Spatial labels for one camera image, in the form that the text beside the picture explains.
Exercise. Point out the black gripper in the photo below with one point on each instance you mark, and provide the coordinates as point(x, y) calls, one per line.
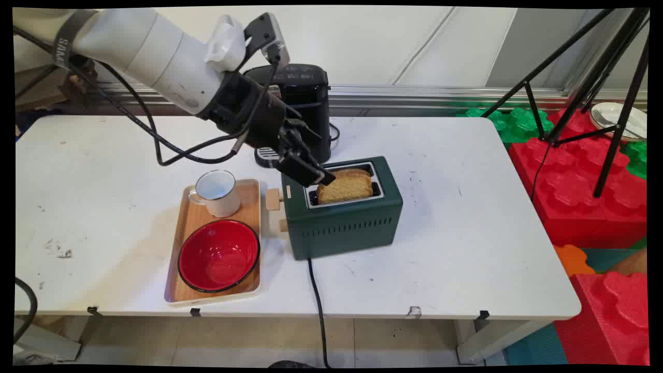
point(243, 111)

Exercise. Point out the toasted bread slice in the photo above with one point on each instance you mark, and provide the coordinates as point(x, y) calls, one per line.
point(357, 172)
point(344, 190)

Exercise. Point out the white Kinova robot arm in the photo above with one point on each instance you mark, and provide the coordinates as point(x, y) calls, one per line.
point(150, 52)

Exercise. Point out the black coffee maker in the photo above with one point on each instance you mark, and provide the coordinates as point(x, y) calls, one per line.
point(305, 98)

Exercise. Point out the dark green toaster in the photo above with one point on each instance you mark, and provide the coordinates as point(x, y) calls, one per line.
point(347, 228)

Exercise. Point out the white enamel mug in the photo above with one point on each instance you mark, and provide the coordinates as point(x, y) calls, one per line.
point(220, 199)

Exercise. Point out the wooden serving tray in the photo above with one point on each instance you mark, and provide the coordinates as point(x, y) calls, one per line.
point(189, 217)

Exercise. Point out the red bowl with black rim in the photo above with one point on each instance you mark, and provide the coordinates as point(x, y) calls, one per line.
point(217, 256)

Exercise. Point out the green foam block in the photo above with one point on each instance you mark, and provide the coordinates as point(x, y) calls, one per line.
point(638, 158)
point(513, 124)

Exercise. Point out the brown wooden furniture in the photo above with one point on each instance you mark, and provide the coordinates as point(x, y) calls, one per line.
point(46, 88)

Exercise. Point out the white table leg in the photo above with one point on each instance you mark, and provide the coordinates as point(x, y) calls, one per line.
point(492, 339)

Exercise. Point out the large red foam block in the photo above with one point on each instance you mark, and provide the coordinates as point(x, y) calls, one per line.
point(575, 202)

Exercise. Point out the orange foam piece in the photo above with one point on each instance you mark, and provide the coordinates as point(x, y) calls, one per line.
point(572, 259)

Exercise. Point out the silver fork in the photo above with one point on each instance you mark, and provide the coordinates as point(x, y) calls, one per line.
point(603, 118)

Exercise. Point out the teal foam floor mat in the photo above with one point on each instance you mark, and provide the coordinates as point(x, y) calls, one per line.
point(536, 347)

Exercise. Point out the white plate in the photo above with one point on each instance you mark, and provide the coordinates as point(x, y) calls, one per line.
point(637, 122)

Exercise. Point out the black camera tripod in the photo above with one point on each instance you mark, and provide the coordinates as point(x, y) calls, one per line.
point(616, 67)

